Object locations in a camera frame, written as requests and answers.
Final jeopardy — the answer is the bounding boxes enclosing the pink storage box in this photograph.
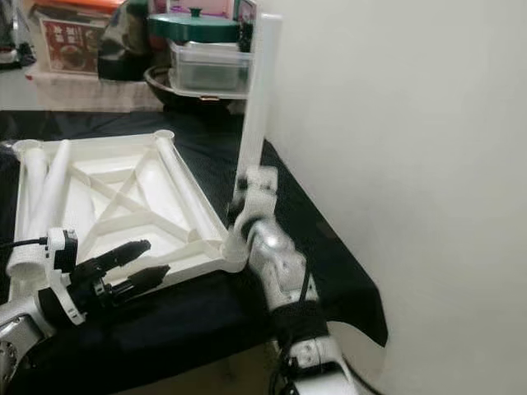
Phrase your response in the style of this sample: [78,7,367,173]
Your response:
[161,0,236,13]

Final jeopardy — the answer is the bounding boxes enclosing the black table cloth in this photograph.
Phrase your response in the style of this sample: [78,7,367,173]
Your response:
[0,107,389,395]

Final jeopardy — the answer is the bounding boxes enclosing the black wok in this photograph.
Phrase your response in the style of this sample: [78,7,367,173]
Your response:
[144,66,248,108]

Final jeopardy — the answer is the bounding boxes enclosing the green pot lid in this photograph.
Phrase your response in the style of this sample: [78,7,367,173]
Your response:
[148,8,241,44]

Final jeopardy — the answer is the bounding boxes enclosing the beige cloth covered bench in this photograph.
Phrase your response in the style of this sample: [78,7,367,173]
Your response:
[26,70,174,112]

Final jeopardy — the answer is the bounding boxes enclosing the black bag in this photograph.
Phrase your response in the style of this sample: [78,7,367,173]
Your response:
[96,0,153,81]

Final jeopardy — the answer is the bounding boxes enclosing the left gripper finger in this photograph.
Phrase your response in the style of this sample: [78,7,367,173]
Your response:
[111,263,172,300]
[91,239,153,270]

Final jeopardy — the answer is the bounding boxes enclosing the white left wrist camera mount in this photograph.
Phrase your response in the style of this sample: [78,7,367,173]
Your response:
[45,226,87,326]

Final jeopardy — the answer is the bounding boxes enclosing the white plastic tabletop panel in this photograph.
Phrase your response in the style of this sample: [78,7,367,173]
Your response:
[7,130,252,305]

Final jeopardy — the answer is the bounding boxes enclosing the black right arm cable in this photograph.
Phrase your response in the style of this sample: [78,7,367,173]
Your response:
[268,251,380,395]

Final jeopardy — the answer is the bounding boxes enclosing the orange lid storage box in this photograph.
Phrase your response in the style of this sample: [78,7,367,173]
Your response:
[29,0,124,77]

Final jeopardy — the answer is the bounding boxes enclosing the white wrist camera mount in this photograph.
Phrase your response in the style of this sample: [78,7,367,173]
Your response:
[235,165,279,239]
[45,226,87,326]

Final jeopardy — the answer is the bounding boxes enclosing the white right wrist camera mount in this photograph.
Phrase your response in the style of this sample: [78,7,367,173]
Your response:
[235,165,279,239]

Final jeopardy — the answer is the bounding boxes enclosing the clear plastic container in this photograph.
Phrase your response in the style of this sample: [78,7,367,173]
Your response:
[169,39,256,93]

